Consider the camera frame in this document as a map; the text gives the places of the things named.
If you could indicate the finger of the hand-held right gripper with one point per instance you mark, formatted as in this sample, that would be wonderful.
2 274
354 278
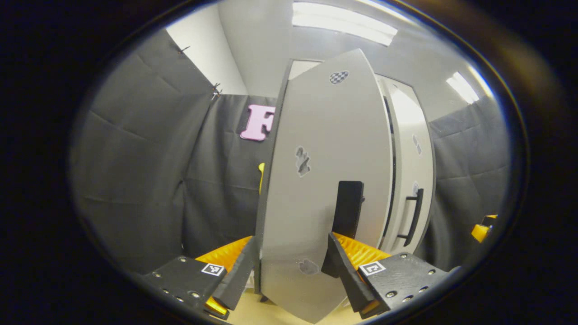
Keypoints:
481 231

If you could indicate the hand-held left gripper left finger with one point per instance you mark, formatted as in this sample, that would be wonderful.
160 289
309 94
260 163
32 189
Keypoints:
239 280

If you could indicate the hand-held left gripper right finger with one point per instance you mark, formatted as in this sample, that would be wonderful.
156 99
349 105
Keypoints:
350 280

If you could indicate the grey shoe cabinet door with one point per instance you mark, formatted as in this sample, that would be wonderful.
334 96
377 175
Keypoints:
408 149
316 135

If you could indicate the black backdrop cloth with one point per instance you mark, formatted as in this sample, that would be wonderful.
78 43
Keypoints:
135 180

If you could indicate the ceiling light panel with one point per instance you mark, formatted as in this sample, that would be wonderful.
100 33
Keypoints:
343 22
463 88

